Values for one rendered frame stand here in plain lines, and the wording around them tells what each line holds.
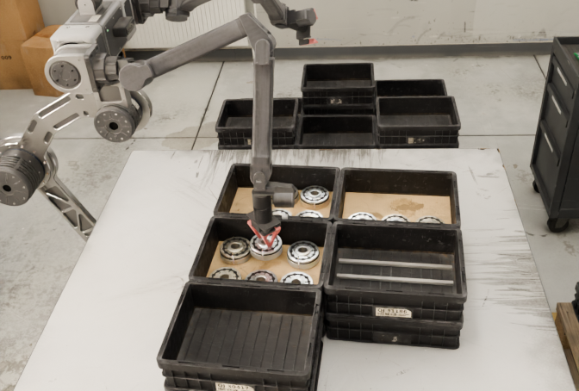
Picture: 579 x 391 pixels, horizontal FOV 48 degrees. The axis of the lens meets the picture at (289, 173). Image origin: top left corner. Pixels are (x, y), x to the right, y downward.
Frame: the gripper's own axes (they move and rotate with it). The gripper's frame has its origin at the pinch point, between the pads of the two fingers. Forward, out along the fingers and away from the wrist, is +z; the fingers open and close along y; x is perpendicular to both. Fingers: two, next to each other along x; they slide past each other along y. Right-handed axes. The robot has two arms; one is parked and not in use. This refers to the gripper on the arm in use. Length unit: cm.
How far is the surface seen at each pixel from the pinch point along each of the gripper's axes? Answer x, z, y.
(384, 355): -10, 19, -45
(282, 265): -1.5, 7.1, -6.5
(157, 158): -6, 22, 95
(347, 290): -4.2, -3.2, -35.2
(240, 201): -9.3, 7.6, 29.9
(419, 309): -19, 3, -49
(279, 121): -84, 42, 113
